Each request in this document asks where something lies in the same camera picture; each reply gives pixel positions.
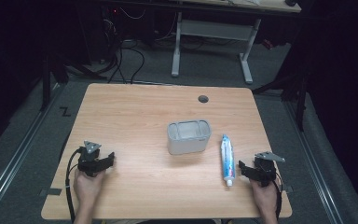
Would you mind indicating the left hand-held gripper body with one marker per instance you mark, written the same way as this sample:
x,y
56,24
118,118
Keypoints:
x,y
88,161

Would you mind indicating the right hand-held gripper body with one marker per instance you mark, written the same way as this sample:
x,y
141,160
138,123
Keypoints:
x,y
264,169

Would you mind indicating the white and blue toothpaste tube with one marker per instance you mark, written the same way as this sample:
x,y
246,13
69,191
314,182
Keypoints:
x,y
227,160

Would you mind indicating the grey plastic holder box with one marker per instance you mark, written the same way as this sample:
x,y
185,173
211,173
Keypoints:
x,y
189,138

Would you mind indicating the person's left hand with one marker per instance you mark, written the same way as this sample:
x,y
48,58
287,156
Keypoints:
x,y
87,185

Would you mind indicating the person's right hand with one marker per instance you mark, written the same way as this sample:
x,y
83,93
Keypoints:
x,y
265,197

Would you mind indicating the black tape strip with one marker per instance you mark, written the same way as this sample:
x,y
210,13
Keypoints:
x,y
51,192

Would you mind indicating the black metal stand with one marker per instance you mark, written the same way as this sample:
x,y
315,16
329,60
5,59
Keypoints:
x,y
51,77
295,90

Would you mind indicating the dark equipment rack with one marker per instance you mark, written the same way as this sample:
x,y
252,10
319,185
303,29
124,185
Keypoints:
x,y
110,31

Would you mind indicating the white-framed wooden desk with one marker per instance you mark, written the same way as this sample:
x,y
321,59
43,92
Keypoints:
x,y
214,29

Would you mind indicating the metal floor rail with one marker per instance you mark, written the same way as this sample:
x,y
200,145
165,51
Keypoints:
x,y
15,155
313,165

